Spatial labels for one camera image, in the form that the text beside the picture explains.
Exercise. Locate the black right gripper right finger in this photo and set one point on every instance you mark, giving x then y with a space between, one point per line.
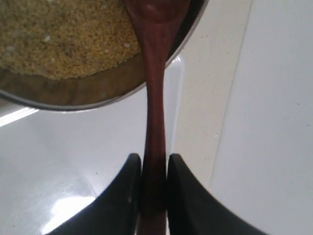
192 210

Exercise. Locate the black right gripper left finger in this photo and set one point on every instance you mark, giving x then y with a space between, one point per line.
114 211

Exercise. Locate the white plastic tray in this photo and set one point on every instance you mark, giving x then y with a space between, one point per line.
53 164

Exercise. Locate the dark red wooden spoon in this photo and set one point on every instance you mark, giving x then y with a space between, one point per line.
156 23

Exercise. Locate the steel bowl of millet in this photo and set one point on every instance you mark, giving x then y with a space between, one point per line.
68 55

